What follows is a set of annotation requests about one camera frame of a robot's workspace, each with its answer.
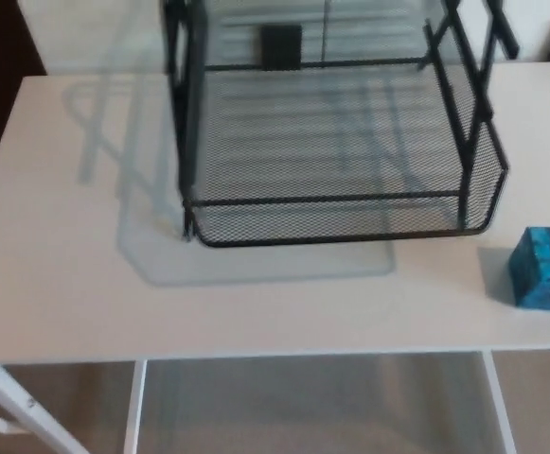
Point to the black mesh file tray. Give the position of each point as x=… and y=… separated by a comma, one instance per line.
x=331, y=165

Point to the white desk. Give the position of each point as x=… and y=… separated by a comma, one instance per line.
x=90, y=293

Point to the blue patterned cube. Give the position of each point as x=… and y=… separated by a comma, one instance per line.
x=546, y=269

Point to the dark brown wooden door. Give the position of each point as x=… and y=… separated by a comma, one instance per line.
x=0, y=85

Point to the black wall outlet plate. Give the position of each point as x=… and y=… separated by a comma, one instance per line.
x=281, y=46

